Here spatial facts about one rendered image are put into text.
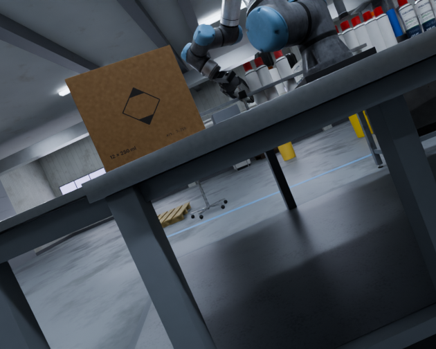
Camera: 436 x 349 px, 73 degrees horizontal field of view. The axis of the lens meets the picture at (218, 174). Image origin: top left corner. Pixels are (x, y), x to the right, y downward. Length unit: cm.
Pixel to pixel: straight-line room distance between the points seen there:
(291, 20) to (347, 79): 40
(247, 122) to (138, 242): 30
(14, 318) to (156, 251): 38
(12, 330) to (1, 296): 8
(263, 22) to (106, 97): 46
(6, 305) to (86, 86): 55
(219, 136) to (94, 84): 47
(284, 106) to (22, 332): 73
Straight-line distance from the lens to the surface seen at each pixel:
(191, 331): 65
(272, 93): 131
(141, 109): 86
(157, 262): 60
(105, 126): 86
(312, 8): 99
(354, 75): 56
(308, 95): 53
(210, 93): 1182
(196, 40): 126
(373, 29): 154
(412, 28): 164
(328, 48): 97
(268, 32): 89
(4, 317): 86
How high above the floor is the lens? 78
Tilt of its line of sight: 4 degrees down
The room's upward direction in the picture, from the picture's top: 23 degrees counter-clockwise
